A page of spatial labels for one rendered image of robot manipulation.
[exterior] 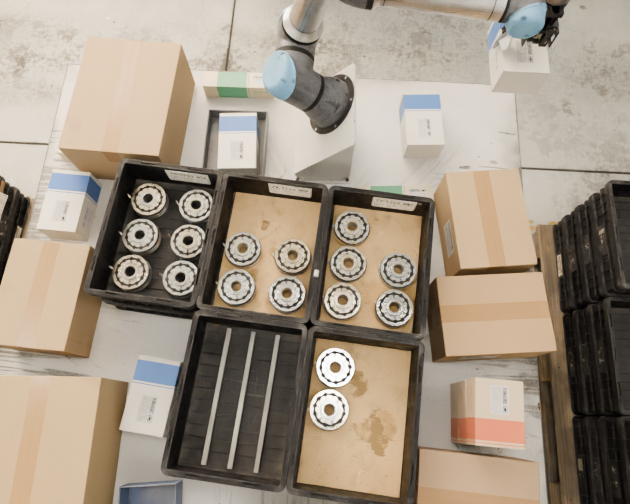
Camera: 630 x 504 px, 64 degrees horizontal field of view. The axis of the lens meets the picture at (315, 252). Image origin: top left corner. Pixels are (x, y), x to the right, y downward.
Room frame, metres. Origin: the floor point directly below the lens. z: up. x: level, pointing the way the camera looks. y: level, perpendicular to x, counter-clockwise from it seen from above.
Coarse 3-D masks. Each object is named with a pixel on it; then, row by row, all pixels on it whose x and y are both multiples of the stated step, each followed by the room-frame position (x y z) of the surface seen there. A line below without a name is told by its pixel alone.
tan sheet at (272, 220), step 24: (240, 192) 0.63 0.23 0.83; (240, 216) 0.55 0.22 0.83; (264, 216) 0.56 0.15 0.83; (288, 216) 0.56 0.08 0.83; (312, 216) 0.56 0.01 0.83; (264, 240) 0.48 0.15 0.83; (312, 240) 0.48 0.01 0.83; (264, 264) 0.41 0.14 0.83; (216, 288) 0.33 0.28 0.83; (240, 288) 0.33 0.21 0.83; (264, 288) 0.34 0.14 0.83; (264, 312) 0.27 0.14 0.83
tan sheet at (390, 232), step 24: (336, 216) 0.56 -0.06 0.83; (384, 216) 0.56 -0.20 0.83; (408, 216) 0.56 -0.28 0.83; (336, 240) 0.48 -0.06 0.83; (384, 240) 0.49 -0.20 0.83; (408, 240) 0.49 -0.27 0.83; (360, 288) 0.34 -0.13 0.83; (384, 288) 0.34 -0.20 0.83; (408, 288) 0.34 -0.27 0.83; (360, 312) 0.27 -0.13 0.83
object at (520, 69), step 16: (496, 32) 0.99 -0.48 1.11; (496, 48) 0.95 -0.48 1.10; (512, 48) 0.92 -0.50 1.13; (528, 48) 0.92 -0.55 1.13; (544, 48) 0.92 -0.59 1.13; (496, 64) 0.90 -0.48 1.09; (512, 64) 0.87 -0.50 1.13; (528, 64) 0.87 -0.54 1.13; (544, 64) 0.87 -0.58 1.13; (496, 80) 0.86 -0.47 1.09; (512, 80) 0.85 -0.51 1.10; (528, 80) 0.85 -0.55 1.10; (544, 80) 0.85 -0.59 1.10
